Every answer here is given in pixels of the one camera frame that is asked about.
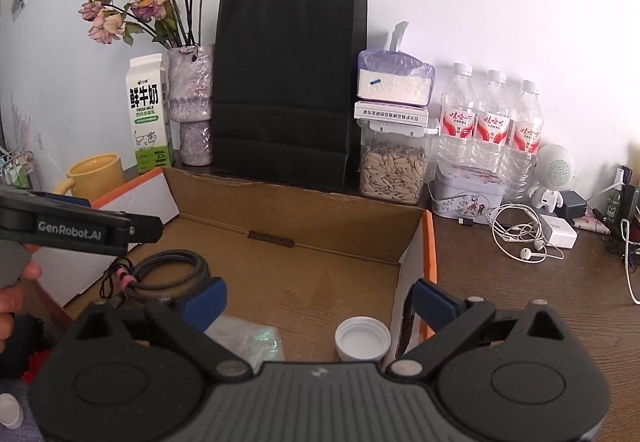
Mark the purple white ceramic vase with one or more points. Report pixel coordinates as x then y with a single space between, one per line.
190 77

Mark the right water bottle red label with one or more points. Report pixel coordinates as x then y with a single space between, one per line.
524 139

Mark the flat white printed box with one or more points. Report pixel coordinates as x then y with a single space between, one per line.
393 113

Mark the white decorated tin box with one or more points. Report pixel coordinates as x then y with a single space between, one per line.
465 193

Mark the tissue pack in plastic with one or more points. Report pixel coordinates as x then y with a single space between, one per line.
394 76

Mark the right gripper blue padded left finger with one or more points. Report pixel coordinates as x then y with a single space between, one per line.
202 305

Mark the small green bottle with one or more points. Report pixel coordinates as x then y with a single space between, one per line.
613 203

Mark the pale green plastic bag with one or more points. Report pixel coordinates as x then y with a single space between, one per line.
255 343

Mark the black paper shopping bag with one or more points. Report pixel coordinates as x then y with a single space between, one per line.
284 90

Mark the lavender knitted cloth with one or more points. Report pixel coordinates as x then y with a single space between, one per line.
29 430

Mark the white green milk carton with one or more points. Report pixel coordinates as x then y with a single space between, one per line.
148 112

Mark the white plastic jar lid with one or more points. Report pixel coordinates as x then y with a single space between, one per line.
362 339

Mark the person's left hand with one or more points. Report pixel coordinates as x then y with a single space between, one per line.
12 298

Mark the water bottle red label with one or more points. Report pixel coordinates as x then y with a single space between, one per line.
492 123
524 139
457 116

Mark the yellow ceramic mug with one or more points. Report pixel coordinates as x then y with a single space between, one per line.
93 177

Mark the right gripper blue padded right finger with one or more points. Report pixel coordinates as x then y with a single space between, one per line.
436 307

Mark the middle water bottle red label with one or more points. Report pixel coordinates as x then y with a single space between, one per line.
492 123

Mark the red cardboard box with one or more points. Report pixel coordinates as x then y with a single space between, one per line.
297 260

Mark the left water bottle red label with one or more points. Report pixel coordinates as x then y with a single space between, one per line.
457 116

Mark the black power adapter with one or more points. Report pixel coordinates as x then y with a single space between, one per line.
573 206

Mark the clear container of seeds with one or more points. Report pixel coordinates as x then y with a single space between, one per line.
393 160

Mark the small white robot toy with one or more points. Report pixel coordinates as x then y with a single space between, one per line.
553 171

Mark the white wired earphones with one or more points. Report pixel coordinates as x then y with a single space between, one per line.
523 242

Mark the white power adapter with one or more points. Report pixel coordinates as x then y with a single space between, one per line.
557 232

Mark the black stand device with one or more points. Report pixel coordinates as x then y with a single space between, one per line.
629 202

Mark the red knitted yarn item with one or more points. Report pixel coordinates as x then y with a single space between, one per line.
26 342

